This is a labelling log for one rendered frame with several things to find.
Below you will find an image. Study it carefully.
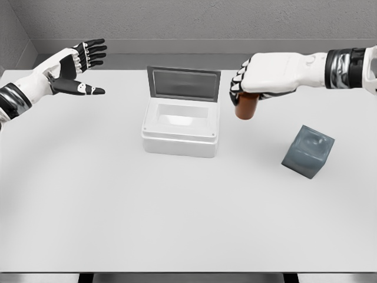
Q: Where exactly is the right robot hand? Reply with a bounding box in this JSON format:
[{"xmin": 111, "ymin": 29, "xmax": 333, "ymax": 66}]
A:
[{"xmin": 229, "ymin": 51, "xmax": 299, "ymax": 107}]

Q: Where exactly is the grey cube block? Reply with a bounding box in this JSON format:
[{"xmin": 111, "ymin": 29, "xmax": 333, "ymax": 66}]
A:
[{"xmin": 281, "ymin": 124, "xmax": 336, "ymax": 180}]

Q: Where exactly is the brown cylindrical bottle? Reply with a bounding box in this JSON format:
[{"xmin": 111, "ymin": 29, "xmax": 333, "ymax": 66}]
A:
[{"xmin": 234, "ymin": 91, "xmax": 260, "ymax": 121}]

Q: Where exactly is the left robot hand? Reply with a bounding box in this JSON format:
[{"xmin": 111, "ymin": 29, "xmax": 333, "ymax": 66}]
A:
[{"xmin": 43, "ymin": 38, "xmax": 107, "ymax": 97}]

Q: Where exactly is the white box with open lid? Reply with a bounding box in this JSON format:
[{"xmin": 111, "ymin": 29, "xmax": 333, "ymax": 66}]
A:
[{"xmin": 141, "ymin": 65, "xmax": 222, "ymax": 159}]

